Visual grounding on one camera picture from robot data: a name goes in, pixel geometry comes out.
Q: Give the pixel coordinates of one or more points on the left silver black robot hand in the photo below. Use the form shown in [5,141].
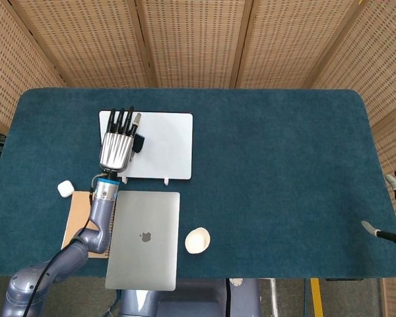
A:
[116,150]

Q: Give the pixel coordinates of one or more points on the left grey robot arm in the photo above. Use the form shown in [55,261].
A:
[99,211]

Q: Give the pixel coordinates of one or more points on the white earbuds case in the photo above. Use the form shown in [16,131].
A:
[65,188]

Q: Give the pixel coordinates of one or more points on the grey aluminium laptop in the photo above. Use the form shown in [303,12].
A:
[145,214]

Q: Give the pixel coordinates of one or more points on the brown spiral notebook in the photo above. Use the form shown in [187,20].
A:
[77,214]

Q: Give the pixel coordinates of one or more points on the woven wooden folding screen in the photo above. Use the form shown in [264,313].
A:
[198,39]

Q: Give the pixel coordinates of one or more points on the blue table cloth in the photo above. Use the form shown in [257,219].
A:
[267,165]

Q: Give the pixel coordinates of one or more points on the grey robot torso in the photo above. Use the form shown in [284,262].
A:
[184,300]

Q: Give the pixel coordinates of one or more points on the white rectangular board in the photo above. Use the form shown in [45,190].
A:
[168,145]

